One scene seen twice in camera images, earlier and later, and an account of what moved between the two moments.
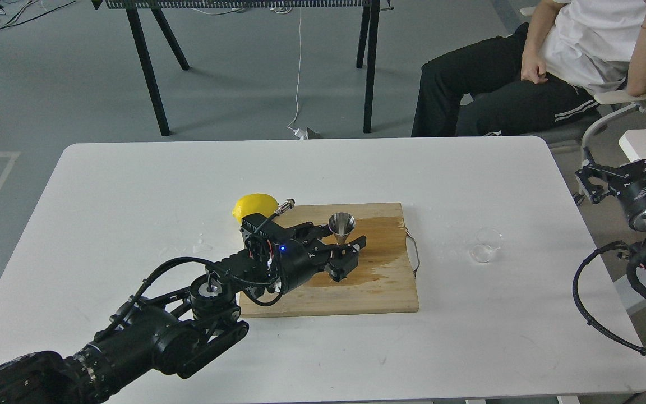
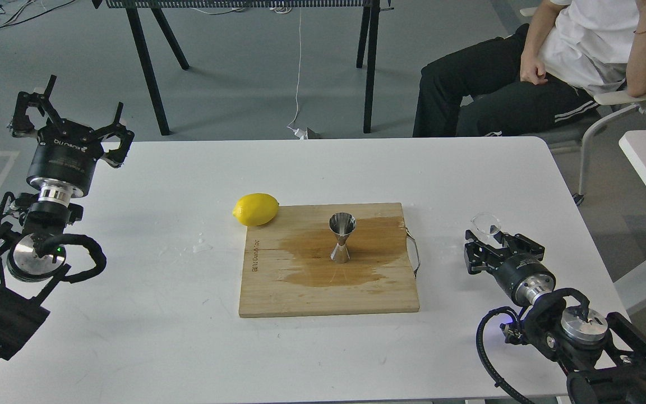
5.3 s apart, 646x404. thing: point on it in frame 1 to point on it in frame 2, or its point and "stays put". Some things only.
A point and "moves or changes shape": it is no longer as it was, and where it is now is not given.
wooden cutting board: [379, 278] stays put
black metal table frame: [371, 10] stays put
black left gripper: [294, 255] to [64, 155]
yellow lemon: [253, 203] stays put
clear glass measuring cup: [487, 240] moves or changes shape
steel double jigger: [341, 224] stays put
